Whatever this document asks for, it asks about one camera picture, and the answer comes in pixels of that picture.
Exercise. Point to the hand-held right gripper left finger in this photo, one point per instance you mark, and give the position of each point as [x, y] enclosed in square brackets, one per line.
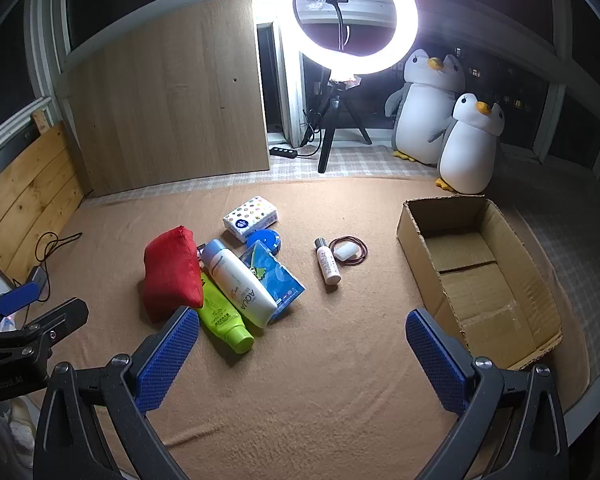
[165, 360]

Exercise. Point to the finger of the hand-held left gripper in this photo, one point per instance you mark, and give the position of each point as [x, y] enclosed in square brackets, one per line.
[55, 322]
[20, 296]

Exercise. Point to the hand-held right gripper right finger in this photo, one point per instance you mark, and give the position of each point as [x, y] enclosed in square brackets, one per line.
[437, 360]

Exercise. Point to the cardboard box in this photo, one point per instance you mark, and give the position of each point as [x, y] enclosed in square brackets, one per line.
[480, 310]

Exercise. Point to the green tube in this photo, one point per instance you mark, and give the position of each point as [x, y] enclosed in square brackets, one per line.
[225, 322]

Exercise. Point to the red fabric pouch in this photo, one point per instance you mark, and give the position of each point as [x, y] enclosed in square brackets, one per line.
[172, 270]

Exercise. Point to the white spray bottle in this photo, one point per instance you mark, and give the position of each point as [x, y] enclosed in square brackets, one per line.
[240, 290]

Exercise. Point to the blue tissue pack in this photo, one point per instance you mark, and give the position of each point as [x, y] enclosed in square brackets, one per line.
[275, 275]

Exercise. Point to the small white case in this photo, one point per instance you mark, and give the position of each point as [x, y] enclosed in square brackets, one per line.
[345, 251]

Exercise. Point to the small white bottle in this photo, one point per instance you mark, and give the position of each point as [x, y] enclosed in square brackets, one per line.
[328, 265]

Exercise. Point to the blue round tin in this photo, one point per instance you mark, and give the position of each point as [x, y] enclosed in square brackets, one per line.
[270, 237]

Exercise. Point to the white dotted tissue pack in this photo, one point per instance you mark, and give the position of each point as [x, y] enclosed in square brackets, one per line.
[250, 217]

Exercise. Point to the grey power adapter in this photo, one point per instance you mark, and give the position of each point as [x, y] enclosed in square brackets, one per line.
[37, 278]

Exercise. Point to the pine plank board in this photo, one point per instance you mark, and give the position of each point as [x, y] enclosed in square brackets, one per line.
[25, 195]

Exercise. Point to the small wooden block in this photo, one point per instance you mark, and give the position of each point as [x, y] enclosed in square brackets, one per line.
[42, 119]

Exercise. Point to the grey checked mat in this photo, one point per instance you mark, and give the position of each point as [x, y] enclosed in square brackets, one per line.
[570, 240]

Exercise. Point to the small penguin plush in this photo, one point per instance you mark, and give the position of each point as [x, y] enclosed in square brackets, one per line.
[467, 155]

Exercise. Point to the light wooden panel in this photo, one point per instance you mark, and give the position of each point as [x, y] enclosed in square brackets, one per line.
[170, 110]

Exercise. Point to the black power strip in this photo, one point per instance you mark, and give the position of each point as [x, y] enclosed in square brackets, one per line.
[284, 152]

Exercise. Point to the black tripod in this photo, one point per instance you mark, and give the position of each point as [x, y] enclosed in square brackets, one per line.
[328, 145]

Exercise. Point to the large penguin plush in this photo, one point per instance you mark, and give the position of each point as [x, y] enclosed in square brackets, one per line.
[420, 110]

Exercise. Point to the white window frame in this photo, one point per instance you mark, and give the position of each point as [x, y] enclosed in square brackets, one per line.
[145, 17]

